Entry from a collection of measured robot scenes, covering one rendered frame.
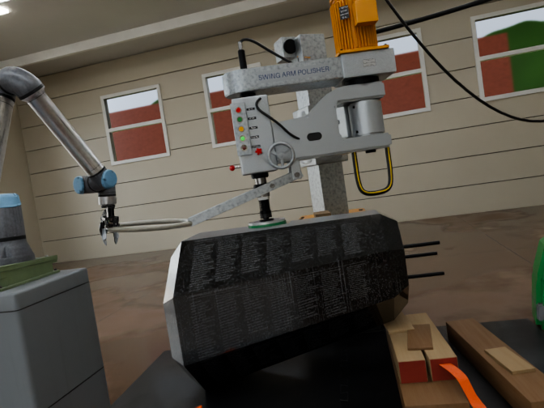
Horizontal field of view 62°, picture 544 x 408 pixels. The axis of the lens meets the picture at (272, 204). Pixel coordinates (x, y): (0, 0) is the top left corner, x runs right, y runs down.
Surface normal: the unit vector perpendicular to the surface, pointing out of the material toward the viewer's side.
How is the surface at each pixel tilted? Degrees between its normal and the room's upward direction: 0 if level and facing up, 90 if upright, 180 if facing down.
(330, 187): 90
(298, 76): 90
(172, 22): 90
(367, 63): 90
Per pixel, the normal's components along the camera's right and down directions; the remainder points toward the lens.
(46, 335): 0.96, -0.13
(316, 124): 0.08, 0.04
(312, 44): 0.35, 0.00
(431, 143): -0.22, 0.08
